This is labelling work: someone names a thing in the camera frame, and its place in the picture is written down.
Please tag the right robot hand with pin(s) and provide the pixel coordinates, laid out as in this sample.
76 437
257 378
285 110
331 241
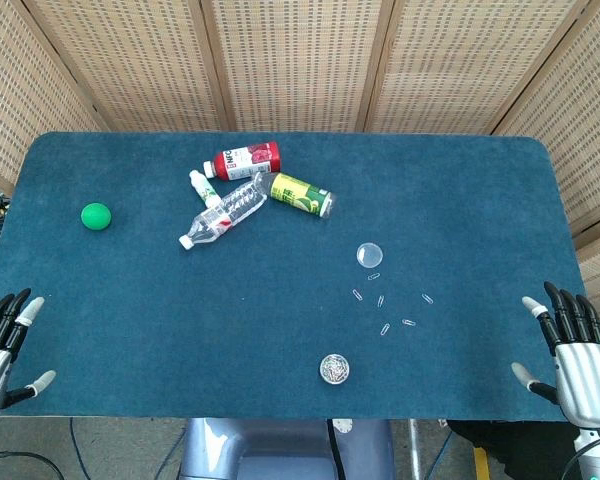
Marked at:
587 380

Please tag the round container of paperclips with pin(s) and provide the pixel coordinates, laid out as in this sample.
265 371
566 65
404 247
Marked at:
335 369

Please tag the yellow floor tape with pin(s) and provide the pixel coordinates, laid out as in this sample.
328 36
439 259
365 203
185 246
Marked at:
481 465

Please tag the green ball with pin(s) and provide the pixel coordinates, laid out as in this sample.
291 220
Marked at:
96 216

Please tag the metal table leg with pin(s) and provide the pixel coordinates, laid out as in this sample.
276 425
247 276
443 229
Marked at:
414 450

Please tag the blue grey robot torso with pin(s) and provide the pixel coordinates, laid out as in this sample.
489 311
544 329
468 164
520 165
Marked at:
220 450

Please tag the white round torso fitting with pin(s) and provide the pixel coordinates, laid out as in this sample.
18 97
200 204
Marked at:
342 426

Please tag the clear round lid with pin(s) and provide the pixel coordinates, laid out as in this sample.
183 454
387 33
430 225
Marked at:
370 255

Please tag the woven wooden screen panel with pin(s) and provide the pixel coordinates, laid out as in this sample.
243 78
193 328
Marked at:
455 65
580 125
10 100
300 65
130 65

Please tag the small white bottle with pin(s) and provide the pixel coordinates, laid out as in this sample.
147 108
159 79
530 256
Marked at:
202 186

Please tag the clear plastic water bottle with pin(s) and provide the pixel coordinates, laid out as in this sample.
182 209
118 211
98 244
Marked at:
230 207

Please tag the blue felt table mat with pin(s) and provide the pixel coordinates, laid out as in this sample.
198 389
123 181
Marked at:
280 300

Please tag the red juice bottle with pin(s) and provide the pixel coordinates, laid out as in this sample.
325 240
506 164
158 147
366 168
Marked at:
250 159

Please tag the green yellow label bottle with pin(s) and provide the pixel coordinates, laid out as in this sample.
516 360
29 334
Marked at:
300 195

